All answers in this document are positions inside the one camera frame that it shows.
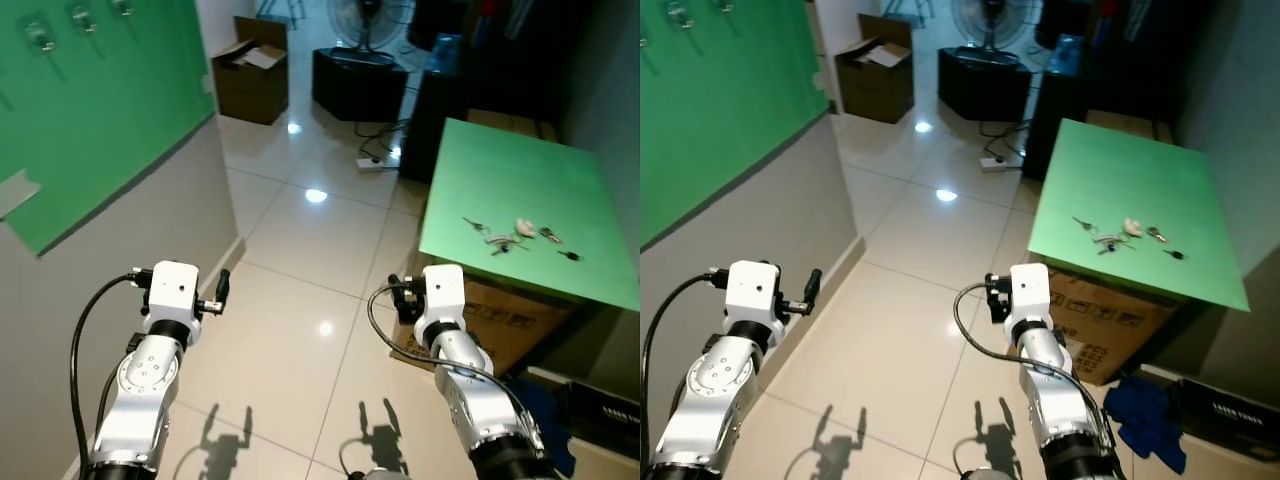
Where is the black speaker box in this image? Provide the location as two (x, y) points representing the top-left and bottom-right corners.
(312, 47), (409, 123)
(937, 47), (1033, 123)

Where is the grey adhesive tape strip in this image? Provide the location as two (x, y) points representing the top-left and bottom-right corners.
(0, 170), (42, 218)

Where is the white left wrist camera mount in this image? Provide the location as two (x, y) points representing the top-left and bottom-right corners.
(147, 262), (201, 324)
(727, 260), (784, 324)

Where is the black printed box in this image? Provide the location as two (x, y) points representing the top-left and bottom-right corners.
(1172, 378), (1280, 463)
(565, 380), (641, 463)

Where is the green table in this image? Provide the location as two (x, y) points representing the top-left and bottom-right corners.
(418, 118), (641, 313)
(1028, 118), (1251, 313)

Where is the open brown cardboard box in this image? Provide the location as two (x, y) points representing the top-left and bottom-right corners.
(833, 12), (913, 124)
(210, 15), (291, 126)

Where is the printed brown cardboard box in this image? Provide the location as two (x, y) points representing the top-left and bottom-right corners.
(1045, 268), (1178, 387)
(392, 275), (578, 377)

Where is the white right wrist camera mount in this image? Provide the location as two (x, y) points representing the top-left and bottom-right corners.
(420, 264), (467, 331)
(1008, 263), (1052, 331)

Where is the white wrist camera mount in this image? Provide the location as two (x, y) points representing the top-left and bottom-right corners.
(1008, 263), (1052, 331)
(147, 262), (201, 324)
(727, 260), (784, 324)
(420, 264), (467, 331)

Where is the flat brown cardboard box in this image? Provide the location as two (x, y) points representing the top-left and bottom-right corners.
(465, 108), (559, 142)
(1085, 108), (1176, 146)

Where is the green wall board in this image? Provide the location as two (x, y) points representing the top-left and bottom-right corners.
(0, 0), (216, 257)
(640, 0), (833, 249)

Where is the black cabinet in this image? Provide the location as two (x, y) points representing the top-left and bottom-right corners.
(1022, 0), (1201, 183)
(400, 0), (601, 186)

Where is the blue translucent container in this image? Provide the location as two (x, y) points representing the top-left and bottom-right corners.
(432, 34), (464, 77)
(1050, 33), (1087, 77)

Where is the standing electric fan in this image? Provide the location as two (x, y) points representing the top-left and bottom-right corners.
(950, 0), (1041, 61)
(325, 0), (416, 61)

